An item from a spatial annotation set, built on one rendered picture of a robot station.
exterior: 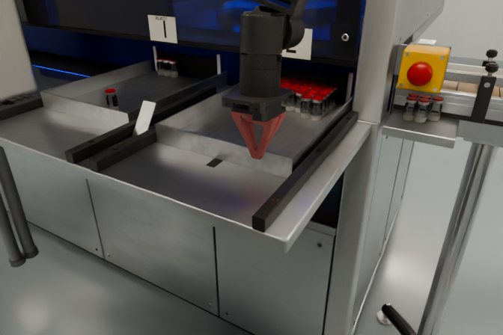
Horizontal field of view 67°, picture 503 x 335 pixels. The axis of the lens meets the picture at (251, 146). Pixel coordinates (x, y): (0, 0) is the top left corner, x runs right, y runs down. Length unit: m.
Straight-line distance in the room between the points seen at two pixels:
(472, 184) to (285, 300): 0.58
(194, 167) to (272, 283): 0.62
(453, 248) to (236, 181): 0.66
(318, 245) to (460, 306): 0.87
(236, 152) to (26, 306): 1.31
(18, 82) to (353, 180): 0.99
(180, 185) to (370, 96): 0.41
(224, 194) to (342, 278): 0.56
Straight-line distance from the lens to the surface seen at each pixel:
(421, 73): 0.71
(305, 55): 0.79
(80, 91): 0.99
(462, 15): 5.35
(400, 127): 0.79
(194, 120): 0.76
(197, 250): 1.24
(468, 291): 1.81
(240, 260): 1.16
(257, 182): 0.55
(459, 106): 0.87
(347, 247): 0.95
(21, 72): 1.32
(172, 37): 0.96
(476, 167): 0.96
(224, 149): 0.60
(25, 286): 1.84
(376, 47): 0.75
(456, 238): 1.05
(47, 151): 0.73
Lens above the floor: 1.17
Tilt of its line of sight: 26 degrees down
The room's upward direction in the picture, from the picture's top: straight up
